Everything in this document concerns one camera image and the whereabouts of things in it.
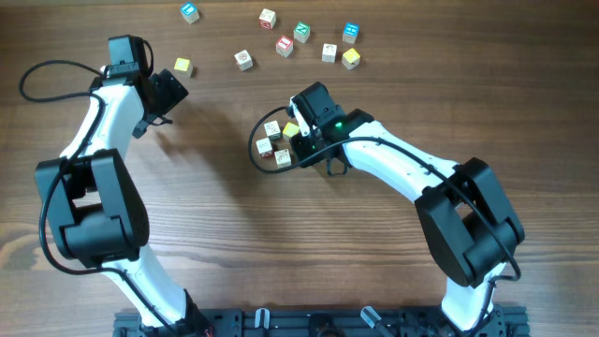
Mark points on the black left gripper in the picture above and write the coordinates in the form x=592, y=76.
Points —
x=172, y=93

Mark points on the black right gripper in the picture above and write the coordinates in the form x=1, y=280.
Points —
x=299, y=142

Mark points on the yellow S block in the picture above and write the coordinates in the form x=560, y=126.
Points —
x=290, y=130

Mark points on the green V block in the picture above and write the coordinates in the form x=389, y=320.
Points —
x=273, y=130

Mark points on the yellow W block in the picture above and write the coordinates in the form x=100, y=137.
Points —
x=283, y=158

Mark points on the red A block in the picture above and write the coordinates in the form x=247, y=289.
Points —
x=265, y=148

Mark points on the red I block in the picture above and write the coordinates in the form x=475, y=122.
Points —
x=284, y=46

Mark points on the red shell block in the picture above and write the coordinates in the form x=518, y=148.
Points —
x=243, y=60

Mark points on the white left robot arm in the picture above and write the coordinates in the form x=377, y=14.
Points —
x=92, y=218

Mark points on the yellow-top block number 3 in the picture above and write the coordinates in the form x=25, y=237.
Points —
x=184, y=66

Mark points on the yellow-top block right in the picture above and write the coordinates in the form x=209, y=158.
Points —
x=351, y=59

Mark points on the blue Z block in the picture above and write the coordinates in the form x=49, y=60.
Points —
x=329, y=52

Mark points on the blue-top block far left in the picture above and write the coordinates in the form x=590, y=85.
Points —
x=189, y=12

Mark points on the blue-top block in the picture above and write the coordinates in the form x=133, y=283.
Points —
x=350, y=33
x=189, y=12

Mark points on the green N top block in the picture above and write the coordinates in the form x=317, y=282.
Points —
x=302, y=32

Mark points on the blue-top block right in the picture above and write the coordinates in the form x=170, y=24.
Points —
x=350, y=33

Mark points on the red M block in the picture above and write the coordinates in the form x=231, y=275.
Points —
x=267, y=19

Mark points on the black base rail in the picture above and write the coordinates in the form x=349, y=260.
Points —
x=408, y=321

